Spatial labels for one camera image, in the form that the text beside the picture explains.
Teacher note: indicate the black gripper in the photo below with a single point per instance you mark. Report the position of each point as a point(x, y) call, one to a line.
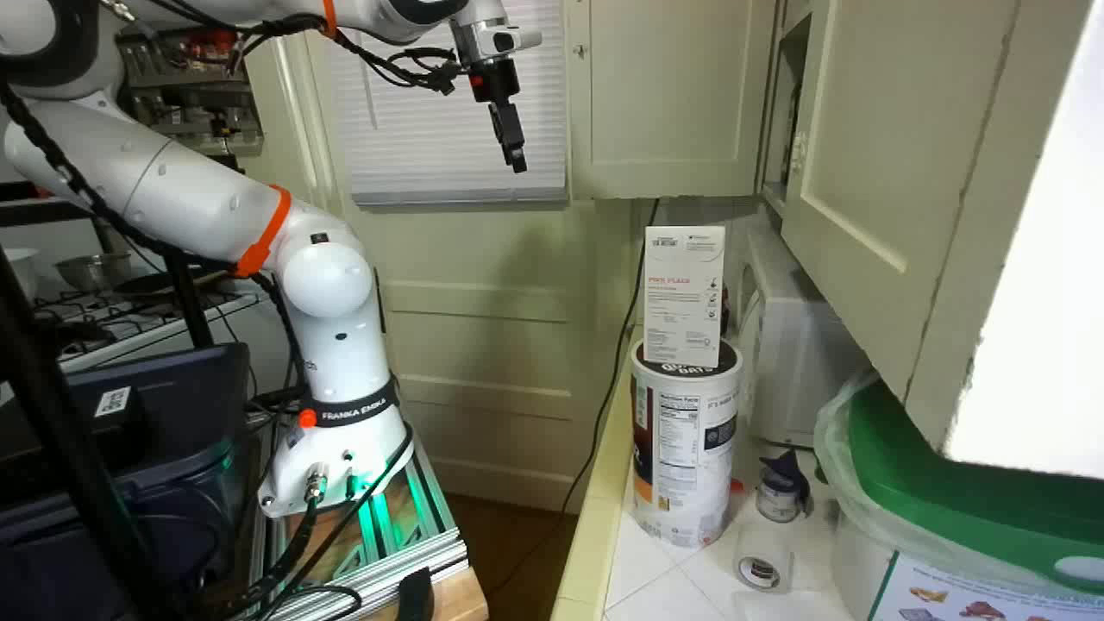
point(499, 85)

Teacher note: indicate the white rectangular carton box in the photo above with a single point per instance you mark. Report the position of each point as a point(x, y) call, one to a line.
point(685, 280)

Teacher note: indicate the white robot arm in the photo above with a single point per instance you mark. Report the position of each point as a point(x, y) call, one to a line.
point(68, 133)

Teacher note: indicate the cluttered background shelf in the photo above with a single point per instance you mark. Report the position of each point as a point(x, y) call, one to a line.
point(190, 87)

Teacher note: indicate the white cylindrical canister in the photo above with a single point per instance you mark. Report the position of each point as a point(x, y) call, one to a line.
point(685, 433)

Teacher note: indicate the white countertop appliance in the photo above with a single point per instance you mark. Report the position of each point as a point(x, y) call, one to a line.
point(795, 343)

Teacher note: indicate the cream upper cabinet door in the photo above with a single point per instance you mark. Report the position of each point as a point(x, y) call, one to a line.
point(918, 133)

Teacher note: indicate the small dark-capped jar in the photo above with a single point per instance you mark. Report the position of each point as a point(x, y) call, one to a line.
point(780, 491)

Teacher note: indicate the dark blue storage box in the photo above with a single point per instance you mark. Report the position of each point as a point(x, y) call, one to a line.
point(169, 436)

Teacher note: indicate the white tape roll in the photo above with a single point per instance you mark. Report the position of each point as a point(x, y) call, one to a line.
point(765, 561)

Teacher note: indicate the green-lidded plastic bin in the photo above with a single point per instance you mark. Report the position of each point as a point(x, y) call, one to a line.
point(934, 540)

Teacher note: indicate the black tripod pole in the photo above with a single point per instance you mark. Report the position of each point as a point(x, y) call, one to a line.
point(41, 384)

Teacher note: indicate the cream corner wall cabinet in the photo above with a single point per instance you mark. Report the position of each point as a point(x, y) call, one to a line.
point(663, 96)

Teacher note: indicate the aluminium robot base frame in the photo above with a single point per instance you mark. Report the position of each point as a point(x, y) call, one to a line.
point(387, 557)

